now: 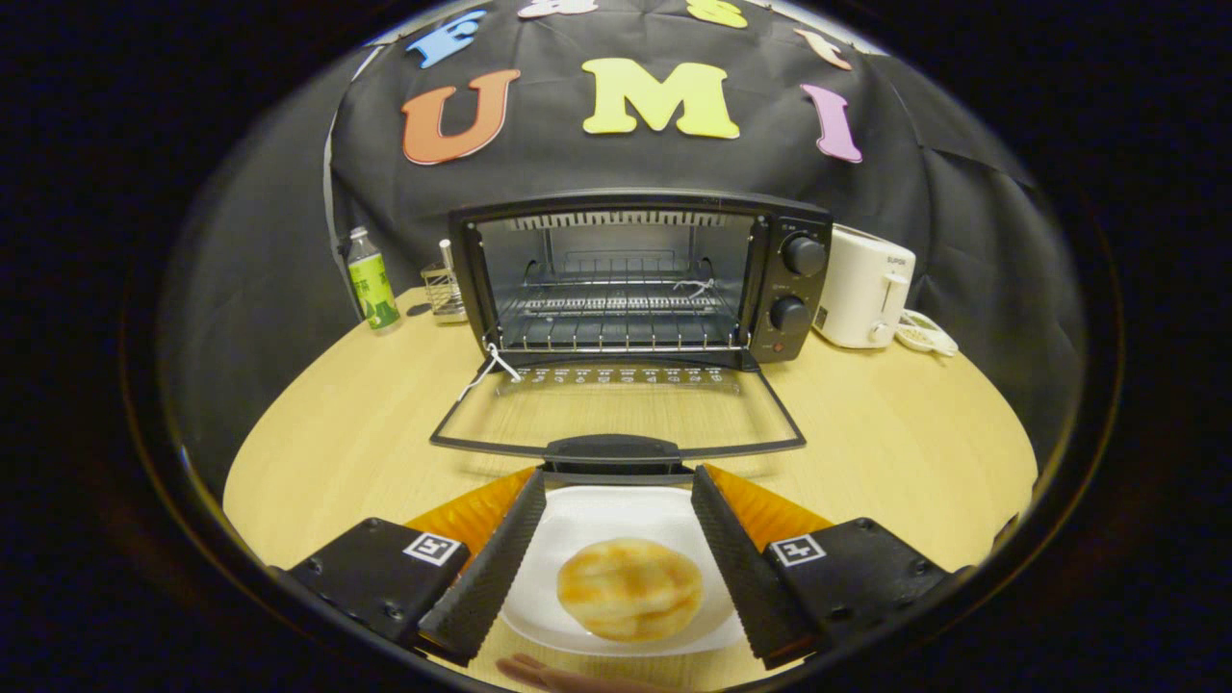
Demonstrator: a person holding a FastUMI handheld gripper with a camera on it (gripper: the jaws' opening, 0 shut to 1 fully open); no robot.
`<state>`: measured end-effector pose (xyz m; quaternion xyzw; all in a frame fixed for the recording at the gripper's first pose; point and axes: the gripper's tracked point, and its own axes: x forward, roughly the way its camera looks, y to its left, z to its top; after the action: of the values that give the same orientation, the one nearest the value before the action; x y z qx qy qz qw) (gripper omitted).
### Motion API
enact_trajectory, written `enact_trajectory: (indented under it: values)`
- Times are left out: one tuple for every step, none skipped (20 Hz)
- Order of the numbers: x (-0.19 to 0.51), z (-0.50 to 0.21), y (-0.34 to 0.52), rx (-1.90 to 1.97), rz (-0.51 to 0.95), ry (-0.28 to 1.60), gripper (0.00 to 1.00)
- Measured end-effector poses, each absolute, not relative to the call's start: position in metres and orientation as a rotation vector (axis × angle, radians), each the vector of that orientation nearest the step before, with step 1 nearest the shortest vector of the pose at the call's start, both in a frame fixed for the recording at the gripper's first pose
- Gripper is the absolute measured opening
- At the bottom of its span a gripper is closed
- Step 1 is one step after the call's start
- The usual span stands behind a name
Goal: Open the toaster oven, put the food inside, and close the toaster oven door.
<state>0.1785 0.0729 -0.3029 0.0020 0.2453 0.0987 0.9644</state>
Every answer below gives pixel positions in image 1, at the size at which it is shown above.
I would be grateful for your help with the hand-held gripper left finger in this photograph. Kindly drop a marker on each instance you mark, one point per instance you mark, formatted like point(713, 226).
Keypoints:
point(491, 577)

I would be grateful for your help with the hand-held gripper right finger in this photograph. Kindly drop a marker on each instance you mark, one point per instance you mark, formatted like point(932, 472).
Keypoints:
point(736, 568)

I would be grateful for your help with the golden bread bun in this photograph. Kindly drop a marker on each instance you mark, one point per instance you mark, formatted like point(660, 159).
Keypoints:
point(630, 589)

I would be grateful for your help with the black toaster oven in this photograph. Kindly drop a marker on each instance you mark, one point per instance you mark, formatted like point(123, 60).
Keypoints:
point(799, 289)

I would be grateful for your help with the white pop-up toaster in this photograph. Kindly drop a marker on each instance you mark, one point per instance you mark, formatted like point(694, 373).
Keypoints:
point(861, 284)

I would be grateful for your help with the white plate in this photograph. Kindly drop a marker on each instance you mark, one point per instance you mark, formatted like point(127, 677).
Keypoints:
point(606, 510)

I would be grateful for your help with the small white grain dish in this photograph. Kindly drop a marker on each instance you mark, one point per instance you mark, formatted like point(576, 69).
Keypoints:
point(926, 334)

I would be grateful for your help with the green label drink bottle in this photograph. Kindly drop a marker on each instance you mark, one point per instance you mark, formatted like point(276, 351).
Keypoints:
point(371, 284)

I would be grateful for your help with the black backdrop cloth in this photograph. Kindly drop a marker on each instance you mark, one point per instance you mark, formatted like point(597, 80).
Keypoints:
point(616, 164)

